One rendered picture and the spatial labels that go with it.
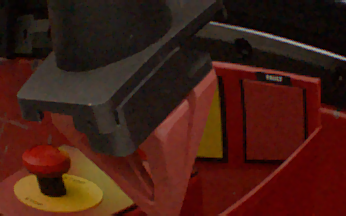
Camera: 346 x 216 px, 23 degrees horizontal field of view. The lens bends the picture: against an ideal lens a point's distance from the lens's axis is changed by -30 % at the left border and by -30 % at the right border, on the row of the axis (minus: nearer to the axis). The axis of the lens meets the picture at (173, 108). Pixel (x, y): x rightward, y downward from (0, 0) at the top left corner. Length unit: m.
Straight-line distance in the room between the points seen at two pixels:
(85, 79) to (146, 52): 0.03
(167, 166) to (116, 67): 0.05
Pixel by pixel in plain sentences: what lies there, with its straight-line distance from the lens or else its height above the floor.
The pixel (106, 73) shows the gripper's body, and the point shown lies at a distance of 0.44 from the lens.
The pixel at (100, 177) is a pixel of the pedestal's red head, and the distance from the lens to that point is 0.63.
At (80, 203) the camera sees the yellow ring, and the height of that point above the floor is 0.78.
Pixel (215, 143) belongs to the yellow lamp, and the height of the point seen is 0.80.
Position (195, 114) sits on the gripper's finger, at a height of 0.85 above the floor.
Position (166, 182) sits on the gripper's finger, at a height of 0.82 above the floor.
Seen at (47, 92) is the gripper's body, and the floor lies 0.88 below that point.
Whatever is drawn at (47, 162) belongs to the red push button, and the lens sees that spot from 0.57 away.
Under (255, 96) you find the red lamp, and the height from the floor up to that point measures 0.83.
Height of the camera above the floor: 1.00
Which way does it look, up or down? 17 degrees down
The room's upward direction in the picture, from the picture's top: 6 degrees counter-clockwise
